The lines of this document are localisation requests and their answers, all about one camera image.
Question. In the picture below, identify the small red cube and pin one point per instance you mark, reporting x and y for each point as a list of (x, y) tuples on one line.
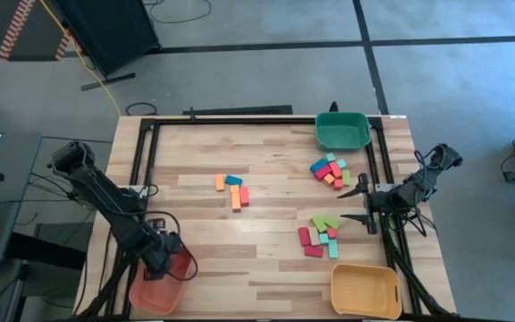
[(331, 233), (338, 184)]

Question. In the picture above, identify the salmon orange plastic bin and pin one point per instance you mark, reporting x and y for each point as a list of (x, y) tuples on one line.
[(159, 297)]

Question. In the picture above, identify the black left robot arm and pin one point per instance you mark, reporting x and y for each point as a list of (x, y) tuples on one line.
[(101, 192)]

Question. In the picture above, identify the large black partition panel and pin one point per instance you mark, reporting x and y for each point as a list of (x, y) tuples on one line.
[(110, 31)]

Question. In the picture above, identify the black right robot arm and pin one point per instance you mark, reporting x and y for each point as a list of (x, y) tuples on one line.
[(423, 179)]

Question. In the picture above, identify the green plastic bin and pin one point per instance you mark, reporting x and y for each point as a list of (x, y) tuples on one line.
[(342, 132)]

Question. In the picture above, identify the orange wooden block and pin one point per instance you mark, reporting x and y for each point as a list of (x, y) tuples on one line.
[(219, 182), (236, 202)]

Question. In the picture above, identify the red wooden block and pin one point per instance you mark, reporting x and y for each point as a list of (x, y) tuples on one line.
[(244, 197), (336, 169)]

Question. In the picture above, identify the long black floor bar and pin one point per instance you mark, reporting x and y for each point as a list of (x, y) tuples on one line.
[(239, 110)]

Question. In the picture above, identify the black metal table frame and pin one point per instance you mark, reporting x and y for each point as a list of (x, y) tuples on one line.
[(195, 121)]

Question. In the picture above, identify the tan wooden block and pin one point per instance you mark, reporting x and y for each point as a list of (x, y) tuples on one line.
[(314, 236)]

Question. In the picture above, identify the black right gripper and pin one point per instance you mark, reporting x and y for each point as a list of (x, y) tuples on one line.
[(387, 199)]

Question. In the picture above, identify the black mat with orange stripes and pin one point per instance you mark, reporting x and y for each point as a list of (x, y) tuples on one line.
[(14, 27)]

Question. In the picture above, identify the yellow plastic bin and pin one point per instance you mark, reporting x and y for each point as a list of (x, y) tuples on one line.
[(365, 290)]

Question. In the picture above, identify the dark grey desk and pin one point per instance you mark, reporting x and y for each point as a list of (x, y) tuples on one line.
[(16, 179)]

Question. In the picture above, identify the small orange cube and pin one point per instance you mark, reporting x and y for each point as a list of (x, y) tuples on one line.
[(234, 189), (328, 179)]

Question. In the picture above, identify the white table corner sticker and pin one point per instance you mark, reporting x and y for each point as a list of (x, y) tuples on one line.
[(398, 116)]

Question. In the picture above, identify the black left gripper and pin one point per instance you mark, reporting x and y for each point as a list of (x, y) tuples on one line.
[(166, 250)]

